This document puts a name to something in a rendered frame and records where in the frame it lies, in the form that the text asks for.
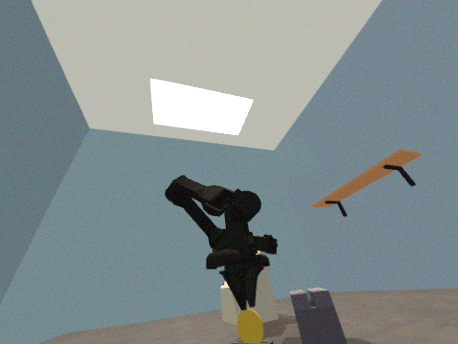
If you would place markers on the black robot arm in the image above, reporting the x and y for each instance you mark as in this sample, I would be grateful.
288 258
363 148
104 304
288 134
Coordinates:
239 207

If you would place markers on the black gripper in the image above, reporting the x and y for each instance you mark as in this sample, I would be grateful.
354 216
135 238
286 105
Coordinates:
241 270

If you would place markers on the thin gold coin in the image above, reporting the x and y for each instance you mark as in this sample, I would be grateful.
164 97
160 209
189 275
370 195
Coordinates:
250 327

